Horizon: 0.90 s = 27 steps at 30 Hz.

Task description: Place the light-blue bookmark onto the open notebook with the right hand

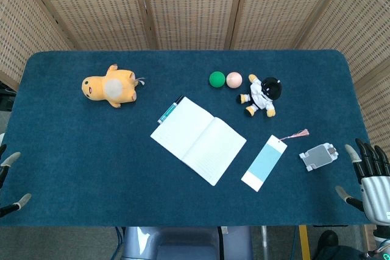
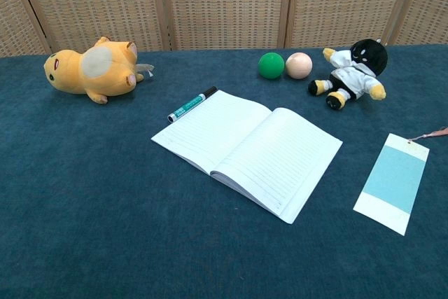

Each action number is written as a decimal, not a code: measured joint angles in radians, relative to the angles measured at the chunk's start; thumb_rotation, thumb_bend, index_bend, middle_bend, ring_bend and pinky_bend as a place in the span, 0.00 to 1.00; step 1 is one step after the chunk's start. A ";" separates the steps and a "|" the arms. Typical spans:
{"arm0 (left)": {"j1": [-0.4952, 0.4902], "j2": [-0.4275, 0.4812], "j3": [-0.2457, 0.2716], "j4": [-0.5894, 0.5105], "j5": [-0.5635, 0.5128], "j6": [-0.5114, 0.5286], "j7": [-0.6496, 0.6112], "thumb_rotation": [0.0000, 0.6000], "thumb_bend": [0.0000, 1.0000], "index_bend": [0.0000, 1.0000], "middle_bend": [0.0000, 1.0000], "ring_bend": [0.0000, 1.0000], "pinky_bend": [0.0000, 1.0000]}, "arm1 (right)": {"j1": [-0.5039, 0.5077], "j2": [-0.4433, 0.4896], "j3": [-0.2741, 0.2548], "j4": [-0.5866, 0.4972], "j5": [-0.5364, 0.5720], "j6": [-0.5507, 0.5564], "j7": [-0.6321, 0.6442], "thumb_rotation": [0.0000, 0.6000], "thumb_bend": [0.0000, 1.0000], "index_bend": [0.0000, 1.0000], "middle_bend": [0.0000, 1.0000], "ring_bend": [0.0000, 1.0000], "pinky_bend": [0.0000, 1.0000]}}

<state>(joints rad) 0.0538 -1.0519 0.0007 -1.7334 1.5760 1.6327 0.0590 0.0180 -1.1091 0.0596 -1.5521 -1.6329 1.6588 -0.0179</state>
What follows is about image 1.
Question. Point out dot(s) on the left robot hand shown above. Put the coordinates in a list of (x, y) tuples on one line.
[(12, 159)]

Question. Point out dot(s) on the white table leg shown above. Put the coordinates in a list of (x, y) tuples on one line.
[(264, 241)]

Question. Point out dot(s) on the woven wooden folding screen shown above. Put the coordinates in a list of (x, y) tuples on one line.
[(195, 4)]

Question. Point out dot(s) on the black equipment frame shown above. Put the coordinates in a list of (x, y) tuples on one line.
[(6, 95)]

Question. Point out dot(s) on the green ball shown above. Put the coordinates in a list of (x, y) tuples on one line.
[(217, 79)]

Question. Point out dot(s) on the black-headed plush doll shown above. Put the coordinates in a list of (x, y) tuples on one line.
[(262, 94)]

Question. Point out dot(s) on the open lined notebook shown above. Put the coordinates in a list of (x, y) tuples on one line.
[(198, 138)]

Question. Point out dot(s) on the grey-blue robot torso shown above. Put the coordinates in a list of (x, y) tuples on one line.
[(182, 243)]

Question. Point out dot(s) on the blue table mat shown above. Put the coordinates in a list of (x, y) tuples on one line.
[(91, 156)]

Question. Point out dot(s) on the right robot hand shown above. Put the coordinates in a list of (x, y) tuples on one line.
[(374, 193)]

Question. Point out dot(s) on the grey phone stand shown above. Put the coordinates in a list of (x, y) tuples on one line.
[(318, 156)]

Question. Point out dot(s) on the yellow plush toy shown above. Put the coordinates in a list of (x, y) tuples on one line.
[(109, 88)]

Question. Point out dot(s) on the black shoe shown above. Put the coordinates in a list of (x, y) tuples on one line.
[(328, 238)]

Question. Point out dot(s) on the peach ball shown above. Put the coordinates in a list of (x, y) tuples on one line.
[(234, 80)]

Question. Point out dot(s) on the blue and white tasselled bookmark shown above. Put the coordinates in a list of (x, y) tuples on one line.
[(264, 162)]

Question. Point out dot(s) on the green marker pen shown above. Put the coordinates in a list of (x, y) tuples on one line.
[(169, 111)]

